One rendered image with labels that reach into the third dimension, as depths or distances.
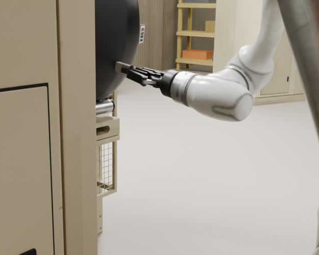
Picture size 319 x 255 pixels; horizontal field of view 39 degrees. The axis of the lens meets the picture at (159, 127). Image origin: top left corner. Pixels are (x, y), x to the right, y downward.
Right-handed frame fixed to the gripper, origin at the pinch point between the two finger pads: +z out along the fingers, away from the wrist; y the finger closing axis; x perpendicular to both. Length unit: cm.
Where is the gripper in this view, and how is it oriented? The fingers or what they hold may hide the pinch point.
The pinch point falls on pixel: (124, 69)
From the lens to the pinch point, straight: 136.9
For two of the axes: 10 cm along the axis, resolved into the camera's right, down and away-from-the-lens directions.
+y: -6.3, 1.8, -7.5
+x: -1.3, 9.4, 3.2
